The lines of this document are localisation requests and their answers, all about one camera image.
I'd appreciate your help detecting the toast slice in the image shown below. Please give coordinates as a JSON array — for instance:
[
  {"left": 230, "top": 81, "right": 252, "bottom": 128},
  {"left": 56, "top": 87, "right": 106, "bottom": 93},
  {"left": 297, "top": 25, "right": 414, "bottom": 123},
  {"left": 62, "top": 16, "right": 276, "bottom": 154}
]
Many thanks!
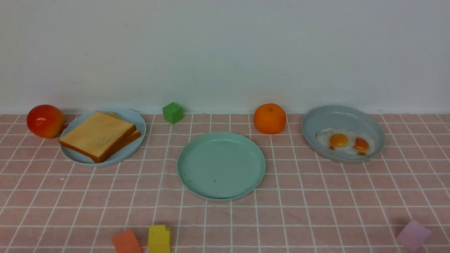
[
  {"left": 94, "top": 111, "right": 141, "bottom": 161},
  {"left": 59, "top": 111, "right": 137, "bottom": 163}
]

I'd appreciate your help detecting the fried egg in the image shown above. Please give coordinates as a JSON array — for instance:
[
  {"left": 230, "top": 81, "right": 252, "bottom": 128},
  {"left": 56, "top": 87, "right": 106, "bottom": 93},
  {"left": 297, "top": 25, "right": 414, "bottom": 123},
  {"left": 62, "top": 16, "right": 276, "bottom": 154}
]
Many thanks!
[
  {"left": 349, "top": 134, "right": 376, "bottom": 157},
  {"left": 316, "top": 128, "right": 354, "bottom": 150}
]

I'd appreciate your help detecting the green round plate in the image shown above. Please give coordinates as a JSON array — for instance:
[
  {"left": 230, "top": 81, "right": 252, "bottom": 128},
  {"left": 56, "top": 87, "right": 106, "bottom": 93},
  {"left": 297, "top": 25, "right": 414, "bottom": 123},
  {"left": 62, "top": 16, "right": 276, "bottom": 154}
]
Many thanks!
[{"left": 177, "top": 132, "right": 266, "bottom": 201}]

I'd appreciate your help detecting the orange fruit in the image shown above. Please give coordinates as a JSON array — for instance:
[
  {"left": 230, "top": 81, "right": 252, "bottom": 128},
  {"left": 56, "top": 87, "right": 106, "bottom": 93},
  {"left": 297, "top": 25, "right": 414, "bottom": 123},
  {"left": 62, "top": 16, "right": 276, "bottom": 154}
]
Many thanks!
[{"left": 253, "top": 103, "right": 287, "bottom": 135}]

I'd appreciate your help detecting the green cube block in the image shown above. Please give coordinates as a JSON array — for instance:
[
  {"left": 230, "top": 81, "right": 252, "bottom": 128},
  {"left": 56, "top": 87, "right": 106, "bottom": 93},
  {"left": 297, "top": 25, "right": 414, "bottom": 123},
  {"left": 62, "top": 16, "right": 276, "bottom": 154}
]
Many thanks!
[{"left": 162, "top": 102, "right": 184, "bottom": 124}]

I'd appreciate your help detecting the light blue plate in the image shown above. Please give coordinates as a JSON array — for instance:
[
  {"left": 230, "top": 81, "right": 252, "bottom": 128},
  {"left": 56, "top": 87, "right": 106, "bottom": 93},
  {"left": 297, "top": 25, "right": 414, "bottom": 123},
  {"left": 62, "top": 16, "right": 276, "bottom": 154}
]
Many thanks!
[{"left": 60, "top": 108, "right": 147, "bottom": 167}]

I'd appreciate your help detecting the pink checkered tablecloth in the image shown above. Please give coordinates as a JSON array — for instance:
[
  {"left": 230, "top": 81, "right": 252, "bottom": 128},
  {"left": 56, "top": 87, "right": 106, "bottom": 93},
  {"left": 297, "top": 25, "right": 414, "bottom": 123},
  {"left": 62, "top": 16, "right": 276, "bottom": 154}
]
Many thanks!
[{"left": 0, "top": 114, "right": 450, "bottom": 253}]

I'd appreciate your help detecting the grey blue plate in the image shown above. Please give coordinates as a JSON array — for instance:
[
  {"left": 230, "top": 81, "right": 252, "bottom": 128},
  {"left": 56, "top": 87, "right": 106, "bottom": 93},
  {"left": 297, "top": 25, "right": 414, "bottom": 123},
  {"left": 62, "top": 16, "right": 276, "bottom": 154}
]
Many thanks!
[{"left": 302, "top": 105, "right": 385, "bottom": 163}]

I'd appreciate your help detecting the yellow block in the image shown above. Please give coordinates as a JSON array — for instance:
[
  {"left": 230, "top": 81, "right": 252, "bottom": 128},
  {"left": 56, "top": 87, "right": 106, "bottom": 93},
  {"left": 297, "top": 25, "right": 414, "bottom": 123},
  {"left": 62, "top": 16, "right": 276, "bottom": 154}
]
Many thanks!
[{"left": 148, "top": 225, "right": 172, "bottom": 253}]

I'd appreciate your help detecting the orange block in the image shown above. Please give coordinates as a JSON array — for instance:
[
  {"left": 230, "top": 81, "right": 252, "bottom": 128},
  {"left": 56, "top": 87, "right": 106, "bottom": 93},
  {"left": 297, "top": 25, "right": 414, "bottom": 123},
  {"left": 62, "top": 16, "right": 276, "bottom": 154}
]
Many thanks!
[{"left": 111, "top": 229, "right": 142, "bottom": 253}]

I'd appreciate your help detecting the red yellow apple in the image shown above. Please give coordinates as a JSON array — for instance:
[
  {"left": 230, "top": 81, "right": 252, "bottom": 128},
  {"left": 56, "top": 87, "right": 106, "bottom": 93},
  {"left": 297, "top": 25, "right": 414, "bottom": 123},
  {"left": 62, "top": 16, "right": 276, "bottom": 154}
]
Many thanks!
[{"left": 26, "top": 104, "right": 68, "bottom": 139}]

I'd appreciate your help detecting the pink block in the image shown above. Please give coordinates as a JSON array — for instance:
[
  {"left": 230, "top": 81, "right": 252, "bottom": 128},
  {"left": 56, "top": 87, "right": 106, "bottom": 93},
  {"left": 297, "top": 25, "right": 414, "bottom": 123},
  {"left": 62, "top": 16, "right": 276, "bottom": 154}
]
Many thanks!
[{"left": 396, "top": 219, "right": 432, "bottom": 253}]

